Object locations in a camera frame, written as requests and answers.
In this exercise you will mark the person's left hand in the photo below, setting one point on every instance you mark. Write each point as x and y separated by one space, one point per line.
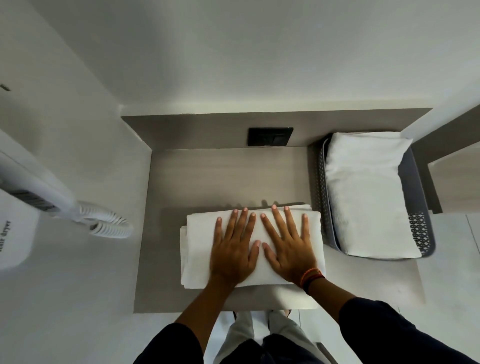
230 255

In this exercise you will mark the person's right hand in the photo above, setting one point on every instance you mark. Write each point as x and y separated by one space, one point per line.
292 257

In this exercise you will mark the person's right thumb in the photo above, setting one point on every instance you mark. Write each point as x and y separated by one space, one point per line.
270 255

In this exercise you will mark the person's left middle finger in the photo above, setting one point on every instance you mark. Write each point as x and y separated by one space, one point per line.
242 225

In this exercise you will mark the person's right little finger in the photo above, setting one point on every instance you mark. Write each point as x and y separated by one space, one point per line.
305 230

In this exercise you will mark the person's left little finger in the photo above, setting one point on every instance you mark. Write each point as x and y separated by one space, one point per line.
218 232

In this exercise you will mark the person's right middle finger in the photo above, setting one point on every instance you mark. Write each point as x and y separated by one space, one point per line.
281 224

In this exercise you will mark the person's left thumb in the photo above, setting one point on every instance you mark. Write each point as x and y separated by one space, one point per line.
255 253

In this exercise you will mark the white towel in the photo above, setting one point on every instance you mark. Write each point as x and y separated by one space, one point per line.
369 195
198 247

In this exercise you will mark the person's right forearm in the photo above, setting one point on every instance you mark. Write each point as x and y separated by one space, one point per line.
328 298

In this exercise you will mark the person's left forearm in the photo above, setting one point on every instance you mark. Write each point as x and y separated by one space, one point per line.
210 303

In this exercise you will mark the black wristband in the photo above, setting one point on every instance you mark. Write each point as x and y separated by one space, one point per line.
314 281

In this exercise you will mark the white folded towel in basket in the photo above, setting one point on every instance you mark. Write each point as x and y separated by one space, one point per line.
369 195

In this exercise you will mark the grey trousers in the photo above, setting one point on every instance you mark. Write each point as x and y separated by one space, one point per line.
240 337

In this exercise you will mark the grey perforated plastic basket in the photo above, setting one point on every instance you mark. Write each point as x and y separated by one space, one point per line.
420 210

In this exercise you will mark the dark long-sleeved shirt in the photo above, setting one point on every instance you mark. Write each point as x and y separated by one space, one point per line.
390 333

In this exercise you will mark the black wall socket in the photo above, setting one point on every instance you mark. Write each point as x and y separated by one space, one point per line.
270 136

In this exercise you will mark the white wall-mounted hair dryer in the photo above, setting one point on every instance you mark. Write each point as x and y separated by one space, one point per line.
22 195

